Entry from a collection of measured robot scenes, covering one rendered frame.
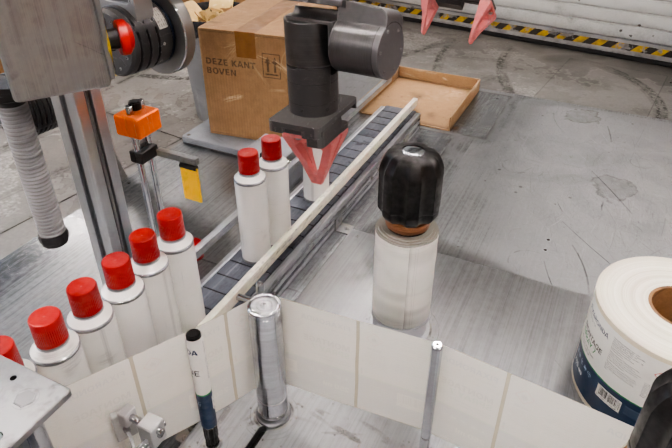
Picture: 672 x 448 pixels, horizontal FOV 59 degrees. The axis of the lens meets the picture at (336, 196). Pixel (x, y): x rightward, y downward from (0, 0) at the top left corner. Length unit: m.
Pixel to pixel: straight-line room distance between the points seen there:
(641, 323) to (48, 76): 0.70
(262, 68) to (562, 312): 0.83
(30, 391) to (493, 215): 0.96
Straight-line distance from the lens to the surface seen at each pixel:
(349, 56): 0.61
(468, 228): 1.22
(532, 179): 1.42
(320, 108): 0.66
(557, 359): 0.92
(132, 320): 0.78
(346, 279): 0.99
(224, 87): 1.47
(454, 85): 1.87
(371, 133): 1.45
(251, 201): 0.95
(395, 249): 0.77
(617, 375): 0.81
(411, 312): 0.84
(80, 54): 0.66
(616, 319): 0.79
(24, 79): 0.66
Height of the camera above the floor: 1.52
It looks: 33 degrees down
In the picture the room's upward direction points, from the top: straight up
